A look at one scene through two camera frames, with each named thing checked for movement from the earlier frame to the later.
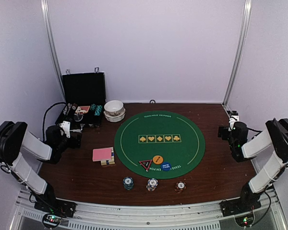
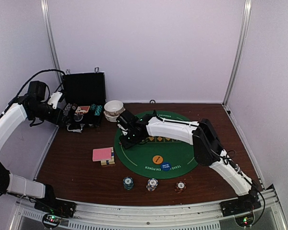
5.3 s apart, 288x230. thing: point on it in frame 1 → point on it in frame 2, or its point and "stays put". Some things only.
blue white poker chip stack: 152,183 stays put
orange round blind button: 157,159 stays put
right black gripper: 224,129 → 128,144
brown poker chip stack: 180,186 stays put
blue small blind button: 166,166 stays put
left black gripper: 72,144 → 55,120
